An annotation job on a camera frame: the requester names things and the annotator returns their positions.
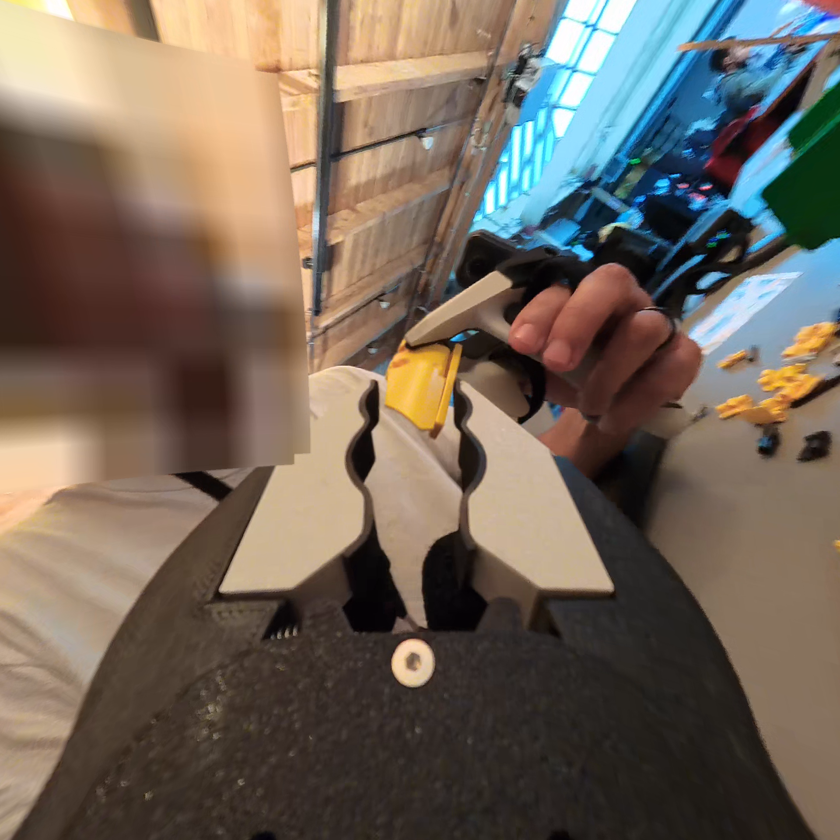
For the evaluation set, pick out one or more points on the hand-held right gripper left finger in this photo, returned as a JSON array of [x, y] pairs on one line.
[[295, 525]]

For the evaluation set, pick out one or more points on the green plastic bin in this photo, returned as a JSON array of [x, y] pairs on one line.
[[807, 184]]

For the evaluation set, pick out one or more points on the yellow panel subassembly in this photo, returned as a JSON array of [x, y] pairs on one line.
[[417, 387]]

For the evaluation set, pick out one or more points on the pile of yellow bricks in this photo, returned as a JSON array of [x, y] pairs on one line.
[[781, 387]]

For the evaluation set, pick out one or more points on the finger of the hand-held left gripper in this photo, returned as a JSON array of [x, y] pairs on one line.
[[492, 380], [459, 308]]

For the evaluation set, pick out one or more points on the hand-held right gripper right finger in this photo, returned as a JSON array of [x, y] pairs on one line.
[[538, 525]]

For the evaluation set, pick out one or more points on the small black curved brick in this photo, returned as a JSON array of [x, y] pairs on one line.
[[815, 446]]

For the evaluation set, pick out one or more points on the black ceiling rail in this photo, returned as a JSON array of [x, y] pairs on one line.
[[323, 131]]

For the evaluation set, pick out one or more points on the printed paper sheet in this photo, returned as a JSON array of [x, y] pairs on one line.
[[741, 308]]

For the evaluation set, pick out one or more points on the person's left hand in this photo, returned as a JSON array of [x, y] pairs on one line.
[[610, 341]]

